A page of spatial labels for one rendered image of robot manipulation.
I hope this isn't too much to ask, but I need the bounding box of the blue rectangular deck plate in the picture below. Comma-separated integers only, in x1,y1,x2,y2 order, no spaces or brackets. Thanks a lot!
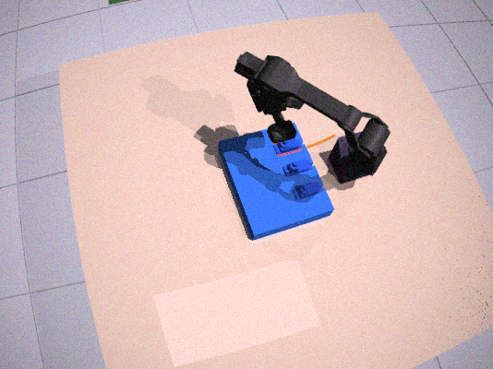
218,123,335,241

